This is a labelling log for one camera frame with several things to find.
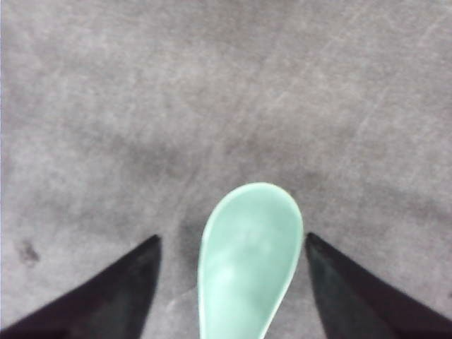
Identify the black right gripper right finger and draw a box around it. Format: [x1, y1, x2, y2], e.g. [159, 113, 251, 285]
[305, 232, 451, 338]

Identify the mint green plastic spoon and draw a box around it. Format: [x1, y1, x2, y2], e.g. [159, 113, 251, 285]
[197, 182, 304, 338]

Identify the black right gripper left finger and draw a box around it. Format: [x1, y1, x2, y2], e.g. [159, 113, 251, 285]
[1, 235, 162, 338]

